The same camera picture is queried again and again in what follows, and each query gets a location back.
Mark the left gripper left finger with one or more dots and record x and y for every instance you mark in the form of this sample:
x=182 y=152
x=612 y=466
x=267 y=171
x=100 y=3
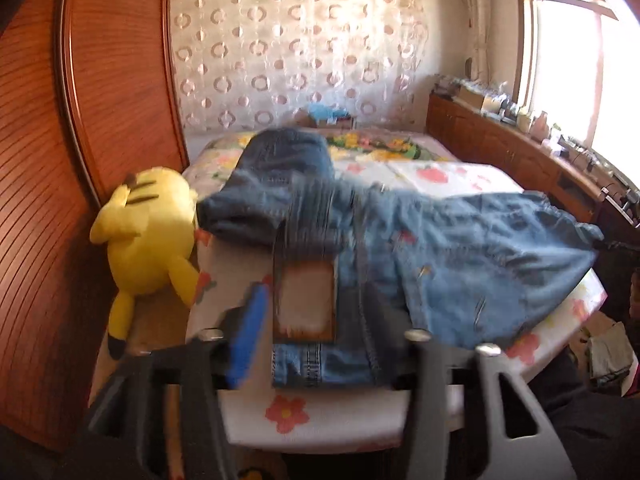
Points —
x=241 y=327

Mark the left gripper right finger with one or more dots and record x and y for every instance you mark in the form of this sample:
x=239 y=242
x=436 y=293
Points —
x=390 y=338

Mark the blue denim jeans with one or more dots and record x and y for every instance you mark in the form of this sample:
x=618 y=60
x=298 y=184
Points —
x=468 y=269

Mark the floral bed sheet mattress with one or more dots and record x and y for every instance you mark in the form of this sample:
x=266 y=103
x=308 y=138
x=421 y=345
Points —
x=307 y=420

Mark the yellow Pikachu plush toy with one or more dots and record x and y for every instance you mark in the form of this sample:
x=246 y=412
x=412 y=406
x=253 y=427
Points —
x=148 y=227

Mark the flower patterned pink blanket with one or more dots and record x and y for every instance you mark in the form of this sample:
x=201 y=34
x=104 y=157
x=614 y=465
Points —
x=356 y=144

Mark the long wooden cabinet counter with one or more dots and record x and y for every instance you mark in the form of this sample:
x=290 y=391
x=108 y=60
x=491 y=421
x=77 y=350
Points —
x=473 y=137

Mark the cardboard box with blue items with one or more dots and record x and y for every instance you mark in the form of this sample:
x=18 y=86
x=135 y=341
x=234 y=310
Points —
x=330 y=117

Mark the pink bottle on counter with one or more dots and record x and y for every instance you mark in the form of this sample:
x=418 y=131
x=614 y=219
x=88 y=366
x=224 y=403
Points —
x=539 y=130

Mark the white jar on counter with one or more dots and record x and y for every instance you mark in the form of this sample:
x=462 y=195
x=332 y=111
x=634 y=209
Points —
x=524 y=120

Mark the cardboard box on counter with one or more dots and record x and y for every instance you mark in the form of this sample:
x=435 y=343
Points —
x=479 y=99

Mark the circle patterned sheer curtain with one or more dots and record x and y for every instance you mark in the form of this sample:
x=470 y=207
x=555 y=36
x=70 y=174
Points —
x=242 y=65

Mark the wooden louvered wardrobe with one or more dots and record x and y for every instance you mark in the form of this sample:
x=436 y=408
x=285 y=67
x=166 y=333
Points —
x=86 y=99

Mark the wooden framed window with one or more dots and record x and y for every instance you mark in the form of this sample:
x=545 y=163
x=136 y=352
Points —
x=580 y=69

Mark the beige side window curtain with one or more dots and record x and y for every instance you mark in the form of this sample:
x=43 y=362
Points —
x=479 y=14

